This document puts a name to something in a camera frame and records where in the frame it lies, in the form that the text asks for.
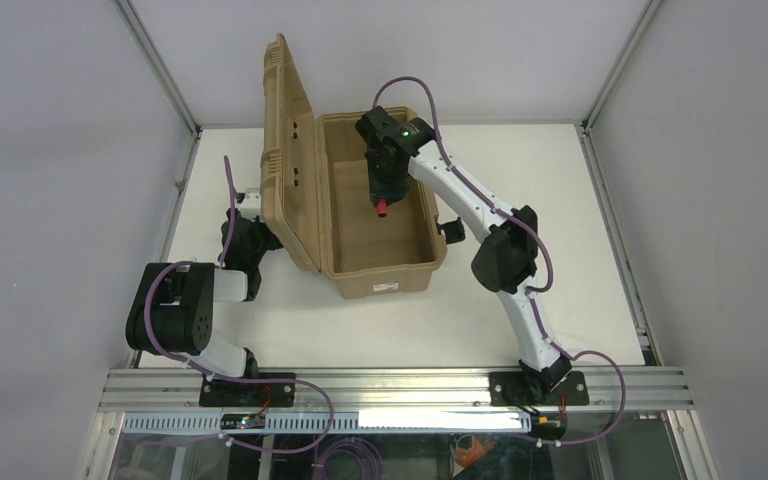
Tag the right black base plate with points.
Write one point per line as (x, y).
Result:
(508, 388)

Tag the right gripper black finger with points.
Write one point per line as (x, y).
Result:
(374, 194)
(397, 195)

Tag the aluminium mounting rail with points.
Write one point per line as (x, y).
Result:
(635, 388)

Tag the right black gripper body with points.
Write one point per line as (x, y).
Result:
(387, 187)

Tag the white slotted cable duct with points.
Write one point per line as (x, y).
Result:
(368, 421)

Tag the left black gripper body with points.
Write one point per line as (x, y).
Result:
(251, 240)

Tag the orange object under table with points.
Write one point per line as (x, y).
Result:
(467, 449)

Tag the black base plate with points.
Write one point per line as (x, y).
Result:
(508, 388)
(278, 390)

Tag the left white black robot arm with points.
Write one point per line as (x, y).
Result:
(172, 311)

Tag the tan plastic toolbox bin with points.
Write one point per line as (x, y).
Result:
(315, 197)

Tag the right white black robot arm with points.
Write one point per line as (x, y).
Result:
(506, 260)

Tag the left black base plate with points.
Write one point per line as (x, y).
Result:
(278, 390)

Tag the red handled screwdriver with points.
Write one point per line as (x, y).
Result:
(381, 208)

